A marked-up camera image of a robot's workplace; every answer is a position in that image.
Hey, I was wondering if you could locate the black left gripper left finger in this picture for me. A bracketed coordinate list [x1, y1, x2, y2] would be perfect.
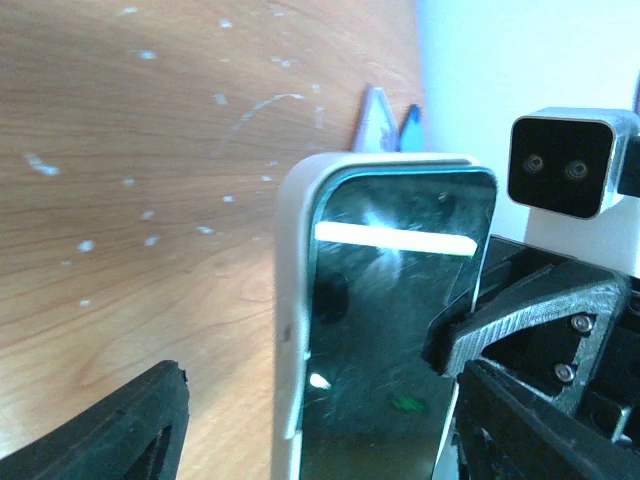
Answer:
[1, 360, 189, 479]

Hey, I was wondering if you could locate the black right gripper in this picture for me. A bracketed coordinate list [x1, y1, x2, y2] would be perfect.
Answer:
[422, 236, 639, 441]

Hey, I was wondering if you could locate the teal green phone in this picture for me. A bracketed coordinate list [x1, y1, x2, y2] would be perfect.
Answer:
[298, 166, 497, 479]

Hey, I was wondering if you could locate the lavender phone case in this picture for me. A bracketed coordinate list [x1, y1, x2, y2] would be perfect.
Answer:
[351, 86, 399, 153]

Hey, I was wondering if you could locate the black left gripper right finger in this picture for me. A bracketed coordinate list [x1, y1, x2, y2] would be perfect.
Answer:
[456, 360, 639, 479]

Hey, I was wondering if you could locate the blue phone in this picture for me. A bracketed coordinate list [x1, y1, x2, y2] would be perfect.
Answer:
[398, 104, 425, 153]

